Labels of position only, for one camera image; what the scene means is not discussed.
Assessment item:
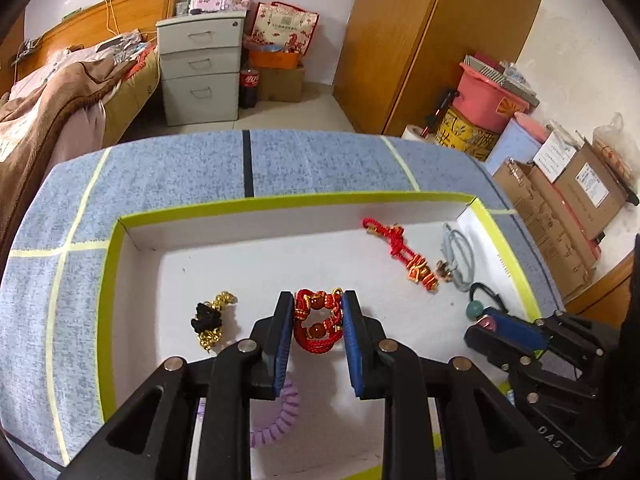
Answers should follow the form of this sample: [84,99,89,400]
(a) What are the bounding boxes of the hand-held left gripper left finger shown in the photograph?
[57,291,295,480]

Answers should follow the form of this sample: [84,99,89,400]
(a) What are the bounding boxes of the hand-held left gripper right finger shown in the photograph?
[341,290,576,480]

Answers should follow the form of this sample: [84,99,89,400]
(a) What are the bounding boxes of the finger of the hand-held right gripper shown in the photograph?
[480,310,551,356]
[464,325,538,370]

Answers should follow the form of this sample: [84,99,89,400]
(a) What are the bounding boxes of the teal ball hair tie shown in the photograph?
[466,282,508,321]

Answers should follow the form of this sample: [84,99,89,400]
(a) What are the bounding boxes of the red beaded bracelet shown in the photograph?
[291,287,346,356]

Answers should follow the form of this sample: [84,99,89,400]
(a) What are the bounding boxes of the purple coil hair tie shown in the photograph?
[197,377,301,451]

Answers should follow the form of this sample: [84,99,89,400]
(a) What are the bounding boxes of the black gold hair tie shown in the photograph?
[191,291,238,353]

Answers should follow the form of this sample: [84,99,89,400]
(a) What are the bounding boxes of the red knot charm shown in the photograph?
[362,217,441,292]

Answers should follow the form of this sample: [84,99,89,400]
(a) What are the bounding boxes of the grey-blue hair tie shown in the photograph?
[435,222,476,293]

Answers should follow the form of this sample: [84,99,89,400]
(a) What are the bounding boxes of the yellow-green cardboard box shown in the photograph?
[97,192,543,480]

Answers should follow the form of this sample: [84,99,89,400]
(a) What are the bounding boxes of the wooden door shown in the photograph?
[565,252,638,316]

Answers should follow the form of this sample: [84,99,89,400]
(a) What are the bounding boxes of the long cardboard box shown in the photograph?
[492,157,598,301]

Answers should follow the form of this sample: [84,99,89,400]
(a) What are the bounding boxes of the labelled cardboard box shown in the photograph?
[555,140,640,241]

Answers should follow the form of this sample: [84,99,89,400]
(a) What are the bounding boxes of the white printed box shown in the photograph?
[532,130,581,183]

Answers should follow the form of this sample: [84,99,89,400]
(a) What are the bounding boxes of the light purple box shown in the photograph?
[482,117,543,176]

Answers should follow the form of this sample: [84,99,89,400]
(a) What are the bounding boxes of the yellow patterned tin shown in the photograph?
[434,107,501,150]

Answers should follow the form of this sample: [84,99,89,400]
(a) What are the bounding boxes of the clear plastic bag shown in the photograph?
[592,112,640,181]

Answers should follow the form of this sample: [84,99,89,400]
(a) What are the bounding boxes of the white paper roll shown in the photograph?
[401,124,436,142]

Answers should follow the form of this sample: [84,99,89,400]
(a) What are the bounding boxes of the pink plastic bin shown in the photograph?
[452,62,531,133]

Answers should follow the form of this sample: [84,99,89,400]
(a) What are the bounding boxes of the red black tool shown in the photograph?
[422,89,458,138]

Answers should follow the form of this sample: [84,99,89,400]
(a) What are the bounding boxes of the grey striped box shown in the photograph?
[462,55,540,106]

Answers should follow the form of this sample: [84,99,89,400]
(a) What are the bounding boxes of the small cardboard box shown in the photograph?
[257,62,306,103]

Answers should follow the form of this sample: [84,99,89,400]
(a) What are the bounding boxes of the cola bottle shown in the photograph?
[239,60,261,109]

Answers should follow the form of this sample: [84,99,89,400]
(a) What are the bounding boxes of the grey drawer nightstand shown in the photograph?
[156,10,247,127]

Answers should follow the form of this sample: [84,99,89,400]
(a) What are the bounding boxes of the orange plastic basket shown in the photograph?
[248,49,303,70]

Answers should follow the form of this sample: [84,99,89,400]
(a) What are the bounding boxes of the bed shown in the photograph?
[0,30,162,261]

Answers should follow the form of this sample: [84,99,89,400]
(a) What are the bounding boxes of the wide wooden wardrobe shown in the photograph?
[332,0,551,138]

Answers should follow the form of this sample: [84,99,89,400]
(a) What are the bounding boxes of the red patterned gift bag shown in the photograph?
[247,1,320,57]

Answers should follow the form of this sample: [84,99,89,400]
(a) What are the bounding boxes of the brown blanket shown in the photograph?
[0,55,131,261]

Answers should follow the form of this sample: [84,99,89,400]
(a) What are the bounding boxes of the pink boxes on nightstand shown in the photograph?
[175,0,253,16]

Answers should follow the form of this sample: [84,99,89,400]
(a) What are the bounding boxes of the wooden headboard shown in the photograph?
[12,0,180,81]

